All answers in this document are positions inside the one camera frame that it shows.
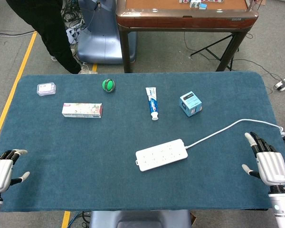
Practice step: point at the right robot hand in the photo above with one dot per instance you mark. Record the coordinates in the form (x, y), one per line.
(272, 168)

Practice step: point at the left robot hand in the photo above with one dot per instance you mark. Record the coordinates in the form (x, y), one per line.
(0, 169)

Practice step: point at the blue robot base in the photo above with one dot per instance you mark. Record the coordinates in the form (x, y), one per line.
(104, 35)

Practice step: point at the clear plastic card case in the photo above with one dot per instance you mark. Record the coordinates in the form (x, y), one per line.
(46, 89)

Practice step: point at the floral toothpaste box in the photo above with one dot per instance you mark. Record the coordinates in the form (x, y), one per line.
(82, 110)

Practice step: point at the light blue cube box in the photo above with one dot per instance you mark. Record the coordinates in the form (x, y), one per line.
(190, 103)

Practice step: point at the black tripod stand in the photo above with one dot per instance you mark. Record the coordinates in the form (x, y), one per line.
(213, 51)

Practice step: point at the blue table cloth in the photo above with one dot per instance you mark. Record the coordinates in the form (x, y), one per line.
(133, 147)

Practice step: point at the white blue toothpaste tube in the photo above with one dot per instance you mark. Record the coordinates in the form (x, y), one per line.
(152, 103)

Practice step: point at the green and grey ball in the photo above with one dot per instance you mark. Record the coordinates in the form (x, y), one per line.
(108, 85)

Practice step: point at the grey blue robot torso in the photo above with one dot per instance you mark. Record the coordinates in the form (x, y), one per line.
(140, 219)

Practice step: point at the person in black clothes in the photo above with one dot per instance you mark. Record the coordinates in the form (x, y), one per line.
(50, 35)

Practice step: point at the brown mahjong table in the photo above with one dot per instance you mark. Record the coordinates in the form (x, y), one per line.
(185, 16)

